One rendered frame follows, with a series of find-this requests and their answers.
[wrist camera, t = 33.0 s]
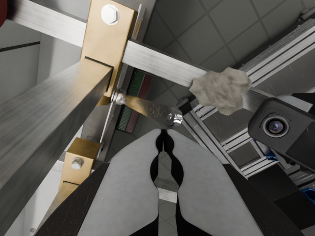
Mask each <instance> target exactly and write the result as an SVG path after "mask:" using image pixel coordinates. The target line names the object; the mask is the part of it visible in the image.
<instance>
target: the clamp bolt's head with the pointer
mask: <svg viewBox="0 0 315 236"><path fill-rule="evenodd" d="M118 91H119V89H117V87H115V89H114V91H113V94H112V97H111V103H112V102H115V100H116V96H117V93H118Z"/></svg>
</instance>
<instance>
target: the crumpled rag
mask: <svg viewBox="0 0 315 236"><path fill-rule="evenodd" d="M251 86H252V82H251V80H250V78H249V77H248V76H247V75H246V73H245V71H240V70H236V69H233V68H230V67H227V68H226V70H224V71H223V72H220V73H216V72H214V71H213V72H212V71H209V72H206V74H205V75H203V76H202V77H196V78H193V85H192V87H191V88H190V89H189V91H191V93H193V95H195V96H196V98H197V99H198V101H199V104H201V105H202V106H214V107H216V108H217V110H218V111H219V112H220V113H221V114H224V115H228V116H229V115H231V114H233V113H234V112H235V111H237V110H240V109H242V107H243V104H244V101H243V97H242V93H243V92H244V91H247V90H249V89H250V88H251Z"/></svg>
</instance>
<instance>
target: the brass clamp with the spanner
mask: <svg viewBox="0 0 315 236"><path fill-rule="evenodd" d="M108 4H111V5H114V6H115V7H116V8H117V9H118V11H119V13H120V19H119V21H118V22H117V23H116V24H115V25H108V24H106V23H105V22H104V21H103V19H102V16H101V10H102V9H103V7H104V6H105V5H108ZM137 16H138V11H137V10H134V9H132V8H130V7H127V6H125V5H123V4H120V3H118V2H116V1H113V0H91V2H90V8H89V14H88V19H87V24H86V29H85V34H84V39H83V45H82V51H81V56H80V61H81V60H83V59H85V58H89V59H91V60H94V61H97V62H99V63H102V64H105V65H107V66H110V67H112V73H111V76H110V80H109V83H108V87H107V91H106V92H105V93H104V95H103V96H102V98H101V99H100V101H99V102H98V103H97V105H99V106H103V105H108V104H110V103H111V97H112V94H113V91H114V89H115V87H117V85H118V81H119V78H120V74H121V71H122V67H123V64H124V63H122V59H123V55H124V52H125V48H126V45H127V42H128V40H129V39H130V38H131V36H132V34H133V30H134V27H135V23H136V19H137Z"/></svg>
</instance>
